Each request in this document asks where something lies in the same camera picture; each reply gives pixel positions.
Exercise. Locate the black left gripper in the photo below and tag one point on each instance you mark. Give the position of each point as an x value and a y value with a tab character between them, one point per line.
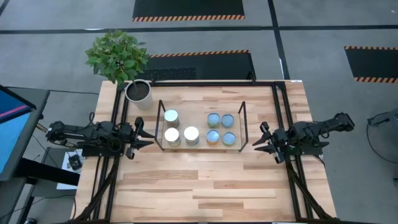
127	137

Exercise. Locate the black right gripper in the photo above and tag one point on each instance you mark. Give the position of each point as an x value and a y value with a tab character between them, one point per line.
280	141

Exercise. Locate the silver-top can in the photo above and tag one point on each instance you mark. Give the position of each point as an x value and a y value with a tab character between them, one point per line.
191	134
171	117
172	136

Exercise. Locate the blue-lid can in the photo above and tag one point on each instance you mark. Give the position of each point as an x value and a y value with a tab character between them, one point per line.
212	137
213	120
229	138

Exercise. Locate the short blue can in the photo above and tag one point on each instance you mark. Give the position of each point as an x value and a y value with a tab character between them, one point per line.
227	120

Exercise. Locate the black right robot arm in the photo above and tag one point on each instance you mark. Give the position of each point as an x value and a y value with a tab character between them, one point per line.
311	133

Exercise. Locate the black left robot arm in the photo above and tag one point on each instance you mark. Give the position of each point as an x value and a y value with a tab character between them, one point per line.
93	133

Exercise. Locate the white plant pot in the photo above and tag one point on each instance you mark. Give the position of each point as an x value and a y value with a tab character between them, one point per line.
146	102

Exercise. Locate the small black device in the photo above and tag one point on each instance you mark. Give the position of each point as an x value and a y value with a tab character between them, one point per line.
75	162

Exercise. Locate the white paper sheet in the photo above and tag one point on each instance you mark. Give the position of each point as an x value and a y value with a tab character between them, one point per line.
66	166

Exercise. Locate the green leafy plant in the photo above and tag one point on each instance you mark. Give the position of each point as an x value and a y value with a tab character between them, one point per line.
118	57

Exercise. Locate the brown wooden stick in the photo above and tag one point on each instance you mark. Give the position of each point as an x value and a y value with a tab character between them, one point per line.
56	140

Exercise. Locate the black hazard-striped floor mat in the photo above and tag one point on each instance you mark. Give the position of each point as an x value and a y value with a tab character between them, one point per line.
217	67
186	7
373	62

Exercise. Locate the grey side table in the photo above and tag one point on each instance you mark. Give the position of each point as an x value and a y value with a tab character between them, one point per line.
53	154

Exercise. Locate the black monitor stand base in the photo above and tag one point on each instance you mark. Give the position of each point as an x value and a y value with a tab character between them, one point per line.
46	172

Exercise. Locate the grey chair base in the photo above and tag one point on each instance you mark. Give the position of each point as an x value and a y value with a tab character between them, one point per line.
385	117

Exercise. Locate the monitor with blue screen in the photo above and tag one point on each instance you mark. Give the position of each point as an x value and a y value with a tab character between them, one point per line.
12	130

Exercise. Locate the black aluminium rig frame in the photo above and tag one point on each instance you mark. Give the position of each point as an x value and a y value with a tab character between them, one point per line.
264	84

